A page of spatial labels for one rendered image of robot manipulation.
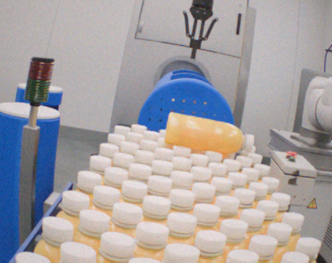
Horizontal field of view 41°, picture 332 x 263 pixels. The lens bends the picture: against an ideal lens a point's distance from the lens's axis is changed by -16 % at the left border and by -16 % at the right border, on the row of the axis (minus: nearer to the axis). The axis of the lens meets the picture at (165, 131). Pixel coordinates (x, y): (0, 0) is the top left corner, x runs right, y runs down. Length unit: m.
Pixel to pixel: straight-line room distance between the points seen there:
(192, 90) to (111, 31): 5.06
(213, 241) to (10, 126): 1.18
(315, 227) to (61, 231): 1.48
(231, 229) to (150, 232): 0.12
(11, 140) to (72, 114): 4.97
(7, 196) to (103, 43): 4.96
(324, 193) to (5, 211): 1.23
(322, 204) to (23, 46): 5.41
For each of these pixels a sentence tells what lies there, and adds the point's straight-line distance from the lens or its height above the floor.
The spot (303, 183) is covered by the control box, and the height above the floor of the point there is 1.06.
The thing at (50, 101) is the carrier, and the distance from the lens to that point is 2.50.
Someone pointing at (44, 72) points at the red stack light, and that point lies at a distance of 1.08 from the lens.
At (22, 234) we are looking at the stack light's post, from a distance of 1.19.
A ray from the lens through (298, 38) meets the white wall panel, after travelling 7.02.
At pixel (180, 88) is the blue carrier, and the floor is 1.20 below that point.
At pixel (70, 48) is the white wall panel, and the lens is 6.56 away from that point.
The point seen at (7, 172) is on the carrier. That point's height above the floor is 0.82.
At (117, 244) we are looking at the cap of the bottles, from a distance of 0.53.
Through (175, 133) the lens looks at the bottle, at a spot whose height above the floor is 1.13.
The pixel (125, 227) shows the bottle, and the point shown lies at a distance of 0.66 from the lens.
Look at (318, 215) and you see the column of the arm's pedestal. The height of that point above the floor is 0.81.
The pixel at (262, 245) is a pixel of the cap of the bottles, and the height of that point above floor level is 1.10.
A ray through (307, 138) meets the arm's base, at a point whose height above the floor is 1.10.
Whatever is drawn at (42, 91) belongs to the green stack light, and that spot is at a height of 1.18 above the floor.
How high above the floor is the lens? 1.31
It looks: 9 degrees down
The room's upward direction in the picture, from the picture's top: 10 degrees clockwise
